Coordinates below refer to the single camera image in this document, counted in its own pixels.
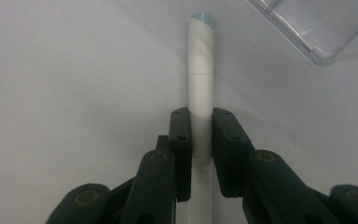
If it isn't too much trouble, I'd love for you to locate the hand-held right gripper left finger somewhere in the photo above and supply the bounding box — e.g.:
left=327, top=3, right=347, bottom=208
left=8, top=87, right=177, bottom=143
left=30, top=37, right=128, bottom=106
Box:
left=120, top=106, right=194, bottom=224

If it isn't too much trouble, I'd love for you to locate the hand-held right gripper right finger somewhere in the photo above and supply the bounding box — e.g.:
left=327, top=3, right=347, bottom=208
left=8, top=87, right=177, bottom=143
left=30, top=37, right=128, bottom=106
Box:
left=212, top=107, right=339, bottom=224

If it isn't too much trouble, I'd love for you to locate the white pen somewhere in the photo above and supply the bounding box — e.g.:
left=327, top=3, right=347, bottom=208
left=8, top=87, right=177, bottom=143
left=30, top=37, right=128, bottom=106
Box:
left=186, top=11, right=216, bottom=224

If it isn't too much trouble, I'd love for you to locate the clear plastic pen organizer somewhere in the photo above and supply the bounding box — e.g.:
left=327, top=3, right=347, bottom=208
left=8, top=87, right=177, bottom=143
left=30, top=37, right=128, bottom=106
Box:
left=245, top=0, right=358, bottom=66

